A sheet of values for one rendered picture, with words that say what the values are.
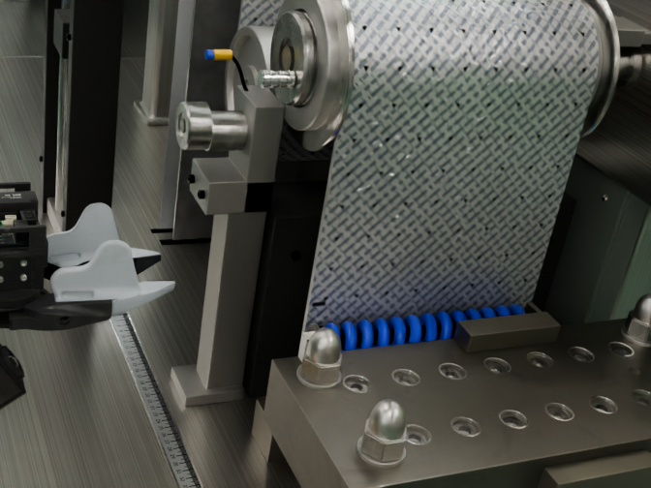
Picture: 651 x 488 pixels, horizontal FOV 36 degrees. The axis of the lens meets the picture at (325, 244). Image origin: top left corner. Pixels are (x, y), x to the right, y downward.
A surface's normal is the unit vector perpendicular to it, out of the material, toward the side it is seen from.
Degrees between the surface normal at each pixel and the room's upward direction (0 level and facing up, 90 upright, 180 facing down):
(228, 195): 90
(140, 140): 0
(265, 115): 90
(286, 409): 90
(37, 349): 0
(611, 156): 90
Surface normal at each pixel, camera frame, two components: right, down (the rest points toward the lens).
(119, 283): 0.29, 0.49
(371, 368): 0.15, -0.87
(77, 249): 0.48, 0.42
